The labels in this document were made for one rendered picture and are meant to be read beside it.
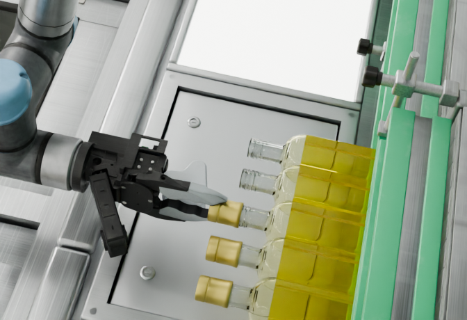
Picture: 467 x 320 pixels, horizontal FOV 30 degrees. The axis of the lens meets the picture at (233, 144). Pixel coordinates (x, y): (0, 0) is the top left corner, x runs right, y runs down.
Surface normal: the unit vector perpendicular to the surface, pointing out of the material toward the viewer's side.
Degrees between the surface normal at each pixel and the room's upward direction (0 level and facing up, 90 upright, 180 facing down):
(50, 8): 107
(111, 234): 88
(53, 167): 90
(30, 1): 64
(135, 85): 90
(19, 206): 90
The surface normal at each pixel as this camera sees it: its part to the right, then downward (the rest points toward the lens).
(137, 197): -0.22, 0.79
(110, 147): 0.07, -0.56
